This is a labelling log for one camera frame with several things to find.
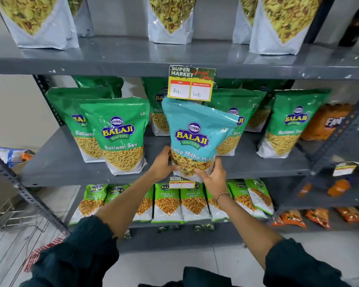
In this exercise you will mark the person's left forearm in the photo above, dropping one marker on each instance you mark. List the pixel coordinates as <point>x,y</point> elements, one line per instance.
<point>128,200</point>

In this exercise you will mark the red checked cloth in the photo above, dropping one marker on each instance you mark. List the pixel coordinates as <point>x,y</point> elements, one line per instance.
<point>37,254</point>

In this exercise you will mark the small dark shiny packet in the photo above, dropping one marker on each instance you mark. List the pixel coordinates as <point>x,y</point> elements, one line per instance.
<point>203,227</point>
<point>167,229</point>
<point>127,234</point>

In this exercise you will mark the person's left thumb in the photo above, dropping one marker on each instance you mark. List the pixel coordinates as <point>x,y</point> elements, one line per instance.
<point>173,168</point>

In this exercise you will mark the person's right forearm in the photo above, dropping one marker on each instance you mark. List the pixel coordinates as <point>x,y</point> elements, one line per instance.
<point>246,225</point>

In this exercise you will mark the grey metal shelf rack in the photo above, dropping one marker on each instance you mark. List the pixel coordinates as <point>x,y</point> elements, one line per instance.
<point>77,56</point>

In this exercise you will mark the slotted grey metal rack post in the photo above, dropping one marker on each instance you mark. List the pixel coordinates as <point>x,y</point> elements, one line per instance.
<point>18,185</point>

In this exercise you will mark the small shelf price tag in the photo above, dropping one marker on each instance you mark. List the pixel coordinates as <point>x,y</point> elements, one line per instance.
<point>182,184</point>

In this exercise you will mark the large orange snack packet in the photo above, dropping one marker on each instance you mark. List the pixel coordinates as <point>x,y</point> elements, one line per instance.
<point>326,122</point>

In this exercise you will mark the person's right hand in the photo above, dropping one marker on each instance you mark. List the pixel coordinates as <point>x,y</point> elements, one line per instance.
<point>217,180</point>

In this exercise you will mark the person's left hand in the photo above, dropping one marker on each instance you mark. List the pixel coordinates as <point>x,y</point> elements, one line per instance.
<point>161,167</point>

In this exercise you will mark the row of small green-white packets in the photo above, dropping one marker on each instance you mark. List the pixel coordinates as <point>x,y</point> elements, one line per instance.
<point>167,203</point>

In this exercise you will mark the white shelf price tag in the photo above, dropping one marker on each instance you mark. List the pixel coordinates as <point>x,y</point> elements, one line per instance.
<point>344,169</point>

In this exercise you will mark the large yellow-green price tag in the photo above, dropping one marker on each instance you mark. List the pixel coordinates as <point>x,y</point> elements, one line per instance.
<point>191,83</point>

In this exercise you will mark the teal snack packet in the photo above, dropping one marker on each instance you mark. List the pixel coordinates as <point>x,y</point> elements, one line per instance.
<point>197,131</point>

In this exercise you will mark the person's dark green shirt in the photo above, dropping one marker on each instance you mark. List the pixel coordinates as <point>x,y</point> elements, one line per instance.
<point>77,257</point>

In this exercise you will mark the row of large green packets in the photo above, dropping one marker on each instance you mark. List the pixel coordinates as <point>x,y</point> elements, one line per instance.
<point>119,131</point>

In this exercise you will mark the person's right thumb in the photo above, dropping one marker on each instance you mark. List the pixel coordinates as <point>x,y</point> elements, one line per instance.
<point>202,173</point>

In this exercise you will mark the cardboard box with packets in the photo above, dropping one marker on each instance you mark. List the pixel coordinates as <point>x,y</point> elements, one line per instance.
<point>13,156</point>

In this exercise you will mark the white clear snack pouch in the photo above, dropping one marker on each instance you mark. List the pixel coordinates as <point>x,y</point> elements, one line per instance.
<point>282,23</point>
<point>80,14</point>
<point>170,17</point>
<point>36,17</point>
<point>242,23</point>

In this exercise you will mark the dark grey side shelf rack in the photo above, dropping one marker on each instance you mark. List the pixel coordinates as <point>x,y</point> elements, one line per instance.
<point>332,152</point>

